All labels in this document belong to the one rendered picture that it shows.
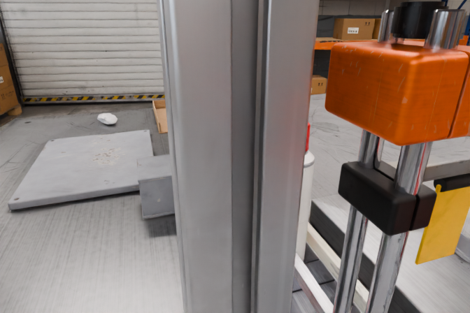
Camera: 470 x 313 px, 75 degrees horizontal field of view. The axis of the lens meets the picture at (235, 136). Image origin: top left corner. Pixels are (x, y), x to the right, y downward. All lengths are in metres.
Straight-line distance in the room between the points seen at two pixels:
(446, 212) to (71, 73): 4.81
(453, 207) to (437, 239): 0.02
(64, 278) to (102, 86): 4.32
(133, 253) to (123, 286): 0.07
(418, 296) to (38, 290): 0.52
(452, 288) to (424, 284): 0.03
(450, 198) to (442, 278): 0.32
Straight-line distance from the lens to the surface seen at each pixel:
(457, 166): 0.19
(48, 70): 4.98
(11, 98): 4.68
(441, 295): 0.50
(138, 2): 4.55
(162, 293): 0.51
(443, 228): 0.22
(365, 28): 4.38
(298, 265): 0.35
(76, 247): 0.63
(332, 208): 0.59
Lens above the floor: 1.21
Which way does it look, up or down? 22 degrees down
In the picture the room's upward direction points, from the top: straight up
